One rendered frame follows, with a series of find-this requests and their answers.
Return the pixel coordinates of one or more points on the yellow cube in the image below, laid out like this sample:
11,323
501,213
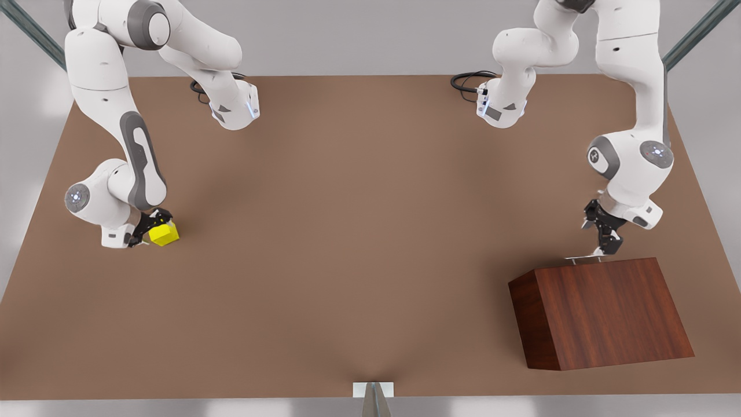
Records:
164,233

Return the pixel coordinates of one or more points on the dark wooden drawer cabinet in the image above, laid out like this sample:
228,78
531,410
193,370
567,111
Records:
602,313

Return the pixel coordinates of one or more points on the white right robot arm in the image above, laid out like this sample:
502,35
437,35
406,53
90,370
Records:
101,69

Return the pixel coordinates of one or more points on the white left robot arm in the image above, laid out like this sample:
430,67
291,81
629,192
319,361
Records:
628,52

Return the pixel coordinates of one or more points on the silver frame post with foot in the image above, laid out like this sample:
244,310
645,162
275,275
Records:
374,398

